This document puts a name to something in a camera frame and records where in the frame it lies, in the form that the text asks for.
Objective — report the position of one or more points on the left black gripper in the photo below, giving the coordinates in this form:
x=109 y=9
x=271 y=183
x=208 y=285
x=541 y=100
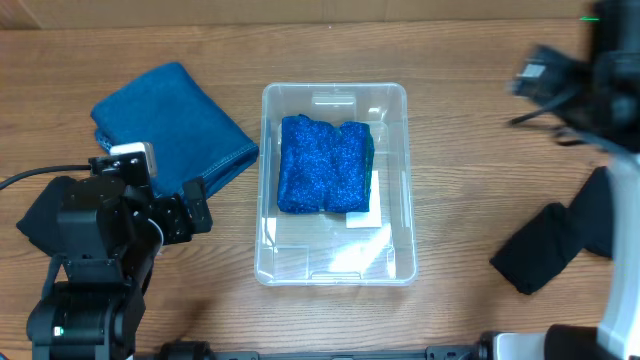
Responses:
x=182 y=228

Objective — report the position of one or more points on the blue terry towel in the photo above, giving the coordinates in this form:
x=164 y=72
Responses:
x=191 y=135

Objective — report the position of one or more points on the white label in container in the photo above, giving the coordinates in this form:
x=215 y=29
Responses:
x=372 y=218

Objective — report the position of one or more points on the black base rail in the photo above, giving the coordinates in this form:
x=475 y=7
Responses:
x=200 y=350

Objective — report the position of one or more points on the blue sequin cloth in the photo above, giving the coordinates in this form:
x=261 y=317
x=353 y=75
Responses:
x=324 y=168

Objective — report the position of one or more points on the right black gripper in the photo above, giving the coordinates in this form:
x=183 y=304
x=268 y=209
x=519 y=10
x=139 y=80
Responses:
x=545 y=86

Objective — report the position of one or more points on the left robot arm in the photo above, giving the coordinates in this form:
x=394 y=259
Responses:
x=92 y=301

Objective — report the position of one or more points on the black cloth long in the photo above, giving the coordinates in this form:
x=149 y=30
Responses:
x=543 y=247

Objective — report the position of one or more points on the clear plastic container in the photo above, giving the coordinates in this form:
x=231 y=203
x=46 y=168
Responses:
x=318 y=249

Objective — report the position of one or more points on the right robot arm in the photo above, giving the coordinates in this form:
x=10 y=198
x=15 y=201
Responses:
x=597 y=102

